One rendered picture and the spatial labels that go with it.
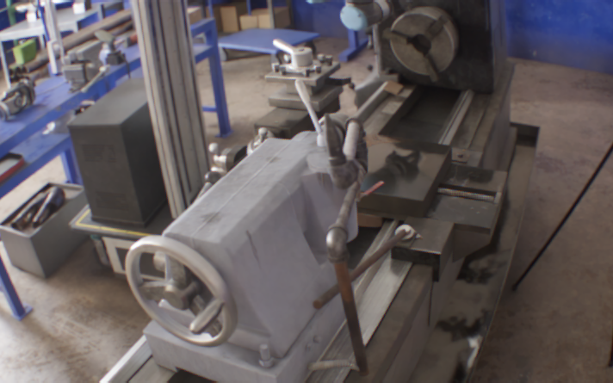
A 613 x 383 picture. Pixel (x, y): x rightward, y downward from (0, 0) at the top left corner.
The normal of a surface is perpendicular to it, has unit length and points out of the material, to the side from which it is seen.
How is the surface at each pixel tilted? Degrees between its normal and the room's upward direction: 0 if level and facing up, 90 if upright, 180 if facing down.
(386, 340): 0
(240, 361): 0
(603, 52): 90
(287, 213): 82
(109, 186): 90
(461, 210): 0
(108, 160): 90
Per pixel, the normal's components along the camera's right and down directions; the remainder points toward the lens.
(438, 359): -0.11, -0.86
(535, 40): -0.45, 0.50
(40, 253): 0.91, 0.12
